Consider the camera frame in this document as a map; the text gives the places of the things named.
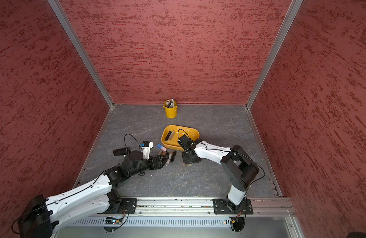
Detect blue pink lip gloss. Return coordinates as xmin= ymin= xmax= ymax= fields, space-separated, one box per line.
xmin=157 ymin=144 xmax=167 ymax=151

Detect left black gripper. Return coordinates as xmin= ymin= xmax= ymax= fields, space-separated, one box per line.
xmin=129 ymin=155 xmax=170 ymax=178

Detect right controller connector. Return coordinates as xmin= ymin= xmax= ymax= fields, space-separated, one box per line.
xmin=230 ymin=217 xmax=245 ymax=232

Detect aluminium front rail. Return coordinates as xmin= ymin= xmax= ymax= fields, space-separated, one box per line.
xmin=53 ymin=196 xmax=297 ymax=218

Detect left controller board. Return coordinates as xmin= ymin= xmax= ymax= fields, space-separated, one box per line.
xmin=103 ymin=217 xmax=123 ymax=233

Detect black lipstick tube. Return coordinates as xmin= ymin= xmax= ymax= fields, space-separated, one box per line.
xmin=170 ymin=151 xmax=177 ymax=163
xmin=165 ymin=131 xmax=172 ymax=141

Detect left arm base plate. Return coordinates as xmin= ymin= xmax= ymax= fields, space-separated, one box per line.
xmin=108 ymin=198 xmax=138 ymax=216

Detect pink lip gloss tube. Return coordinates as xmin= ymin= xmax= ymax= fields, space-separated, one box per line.
xmin=167 ymin=151 xmax=173 ymax=164

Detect yellow pen cup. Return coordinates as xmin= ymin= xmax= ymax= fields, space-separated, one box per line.
xmin=163 ymin=100 xmax=178 ymax=119

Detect yellow plastic storage box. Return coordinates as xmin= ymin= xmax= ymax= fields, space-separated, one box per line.
xmin=161 ymin=125 xmax=200 ymax=151

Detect pens in yellow cup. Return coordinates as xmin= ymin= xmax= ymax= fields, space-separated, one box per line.
xmin=165 ymin=99 xmax=175 ymax=108

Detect black flat remote device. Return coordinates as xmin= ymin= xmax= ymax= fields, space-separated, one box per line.
xmin=112 ymin=147 xmax=131 ymax=156

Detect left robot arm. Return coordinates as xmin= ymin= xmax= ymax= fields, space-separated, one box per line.
xmin=16 ymin=151 xmax=169 ymax=238

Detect left aluminium corner post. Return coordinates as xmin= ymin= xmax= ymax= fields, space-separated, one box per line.
xmin=48 ymin=0 xmax=115 ymax=110

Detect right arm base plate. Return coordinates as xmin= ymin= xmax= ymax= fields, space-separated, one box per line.
xmin=213 ymin=198 xmax=253 ymax=215

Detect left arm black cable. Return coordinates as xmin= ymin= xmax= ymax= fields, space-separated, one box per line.
xmin=124 ymin=133 xmax=142 ymax=151

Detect aluminium corner post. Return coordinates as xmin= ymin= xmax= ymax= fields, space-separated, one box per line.
xmin=48 ymin=0 xmax=115 ymax=110
xmin=246 ymin=0 xmax=303 ymax=110

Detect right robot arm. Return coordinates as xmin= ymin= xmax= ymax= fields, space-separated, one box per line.
xmin=178 ymin=136 xmax=260 ymax=214

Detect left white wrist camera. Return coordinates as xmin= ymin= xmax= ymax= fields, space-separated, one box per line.
xmin=140 ymin=141 xmax=154 ymax=160

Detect silver grey lipstick tube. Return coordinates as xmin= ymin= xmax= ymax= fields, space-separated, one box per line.
xmin=168 ymin=131 xmax=176 ymax=141

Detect right aluminium corner post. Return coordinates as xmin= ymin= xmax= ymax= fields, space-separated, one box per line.
xmin=246 ymin=0 xmax=303 ymax=110

